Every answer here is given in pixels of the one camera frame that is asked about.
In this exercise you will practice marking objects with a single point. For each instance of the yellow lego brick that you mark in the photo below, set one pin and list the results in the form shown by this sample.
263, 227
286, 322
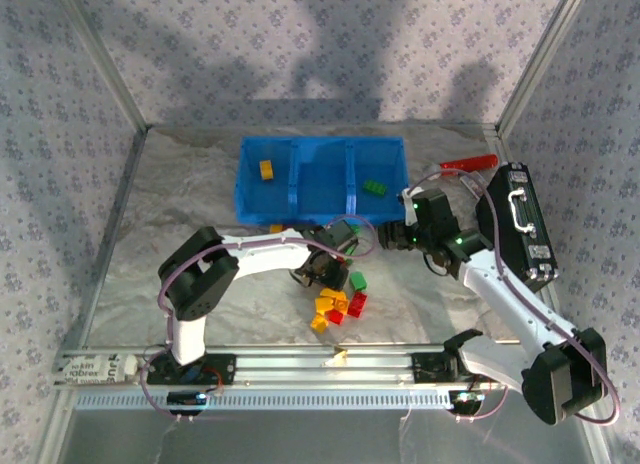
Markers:
321, 305
328, 294
266, 169
320, 322
341, 302
276, 228

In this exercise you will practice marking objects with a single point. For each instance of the red lego brick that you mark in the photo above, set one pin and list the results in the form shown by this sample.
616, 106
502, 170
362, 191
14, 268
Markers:
336, 316
357, 304

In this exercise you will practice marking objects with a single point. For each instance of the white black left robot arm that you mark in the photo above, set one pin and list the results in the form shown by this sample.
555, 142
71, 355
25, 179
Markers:
260, 254

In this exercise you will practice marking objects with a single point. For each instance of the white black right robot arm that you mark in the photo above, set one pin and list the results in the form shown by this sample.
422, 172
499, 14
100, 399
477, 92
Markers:
500, 294

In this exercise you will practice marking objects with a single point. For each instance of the small clear plastic packet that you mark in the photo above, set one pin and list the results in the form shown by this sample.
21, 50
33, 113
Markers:
470, 182

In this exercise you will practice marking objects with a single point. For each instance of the red toy microphone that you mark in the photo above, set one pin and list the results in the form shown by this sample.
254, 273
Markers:
470, 162

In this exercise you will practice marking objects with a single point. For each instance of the yellow tape piece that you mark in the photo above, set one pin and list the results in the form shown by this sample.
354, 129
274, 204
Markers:
339, 356

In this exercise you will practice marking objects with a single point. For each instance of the blue three-compartment bin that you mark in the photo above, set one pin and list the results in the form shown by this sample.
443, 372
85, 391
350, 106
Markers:
320, 184

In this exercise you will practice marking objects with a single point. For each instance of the small circuit board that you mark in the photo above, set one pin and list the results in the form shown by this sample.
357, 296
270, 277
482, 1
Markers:
186, 398
465, 397

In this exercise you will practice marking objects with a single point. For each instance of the aluminium mounting rail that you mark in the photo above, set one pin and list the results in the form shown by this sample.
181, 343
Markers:
300, 369

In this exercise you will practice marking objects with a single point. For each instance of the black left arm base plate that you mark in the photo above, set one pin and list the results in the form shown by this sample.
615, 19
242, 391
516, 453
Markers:
225, 369

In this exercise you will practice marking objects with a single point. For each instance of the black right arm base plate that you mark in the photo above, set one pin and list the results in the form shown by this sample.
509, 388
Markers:
425, 369

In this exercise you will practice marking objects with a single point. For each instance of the aluminium frame post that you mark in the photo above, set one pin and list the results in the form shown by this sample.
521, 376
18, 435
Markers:
540, 59
100, 59

